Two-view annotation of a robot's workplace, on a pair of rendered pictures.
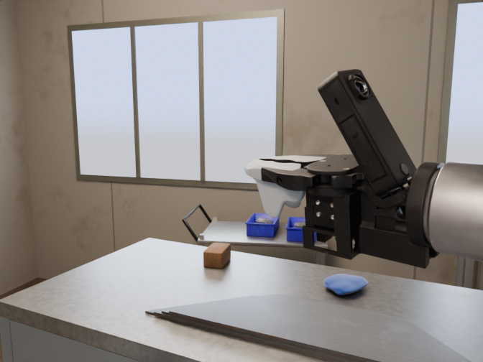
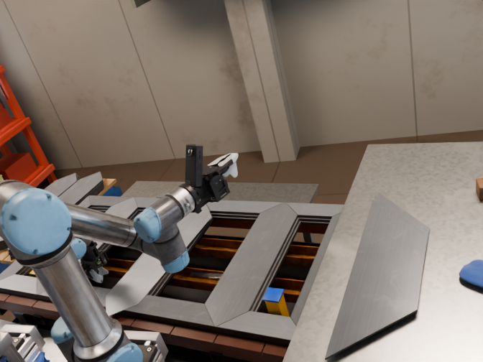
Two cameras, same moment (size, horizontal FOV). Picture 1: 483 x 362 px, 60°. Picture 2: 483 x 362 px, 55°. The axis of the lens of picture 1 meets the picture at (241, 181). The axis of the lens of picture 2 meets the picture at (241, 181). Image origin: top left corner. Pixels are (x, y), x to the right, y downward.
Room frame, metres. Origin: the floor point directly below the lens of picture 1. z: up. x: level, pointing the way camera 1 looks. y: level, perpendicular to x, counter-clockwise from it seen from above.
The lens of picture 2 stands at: (0.60, -1.20, 2.03)
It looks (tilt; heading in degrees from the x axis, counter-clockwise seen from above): 29 degrees down; 96
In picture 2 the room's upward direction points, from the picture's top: 16 degrees counter-clockwise
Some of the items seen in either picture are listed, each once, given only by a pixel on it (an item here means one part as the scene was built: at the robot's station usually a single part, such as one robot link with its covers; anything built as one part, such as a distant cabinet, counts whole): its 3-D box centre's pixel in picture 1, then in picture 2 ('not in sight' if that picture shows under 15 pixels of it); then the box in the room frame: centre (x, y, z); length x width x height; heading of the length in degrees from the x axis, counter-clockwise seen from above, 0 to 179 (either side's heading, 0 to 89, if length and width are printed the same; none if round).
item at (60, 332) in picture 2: not in sight; (81, 336); (0.00, -0.34, 1.20); 0.13 x 0.12 x 0.14; 137
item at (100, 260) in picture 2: not in sight; (90, 255); (-0.23, 0.31, 1.01); 0.09 x 0.08 x 0.12; 154
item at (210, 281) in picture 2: not in sight; (173, 275); (0.01, 0.45, 0.70); 1.66 x 0.08 x 0.05; 154
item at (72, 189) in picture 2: not in sight; (47, 210); (-0.79, 1.14, 0.82); 0.80 x 0.40 x 0.06; 64
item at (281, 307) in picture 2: not in sight; (279, 316); (0.47, 0.00, 0.78); 0.05 x 0.05 x 0.19; 64
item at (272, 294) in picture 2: not in sight; (273, 296); (0.47, 0.00, 0.88); 0.06 x 0.06 x 0.02; 64
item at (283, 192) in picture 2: not in sight; (208, 197); (0.17, 1.02, 0.73); 1.20 x 0.26 x 0.03; 154
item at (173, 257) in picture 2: not in sight; (167, 248); (0.26, -0.22, 1.34); 0.11 x 0.08 x 0.11; 137
